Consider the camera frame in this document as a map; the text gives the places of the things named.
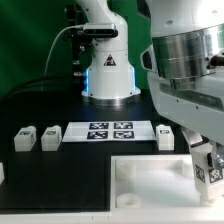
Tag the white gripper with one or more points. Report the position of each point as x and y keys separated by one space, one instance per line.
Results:
x=200 y=110

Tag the white square tabletop part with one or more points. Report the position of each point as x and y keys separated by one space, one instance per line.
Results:
x=155 y=182

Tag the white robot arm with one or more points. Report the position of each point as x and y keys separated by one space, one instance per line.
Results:
x=185 y=63

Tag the sheet with four tags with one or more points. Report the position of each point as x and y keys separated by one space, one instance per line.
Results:
x=109 y=131

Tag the white block left edge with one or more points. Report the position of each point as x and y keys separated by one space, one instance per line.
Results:
x=2 y=176

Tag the white front rail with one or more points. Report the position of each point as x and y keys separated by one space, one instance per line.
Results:
x=166 y=216

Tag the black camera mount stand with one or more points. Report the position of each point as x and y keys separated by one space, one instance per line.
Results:
x=79 y=42

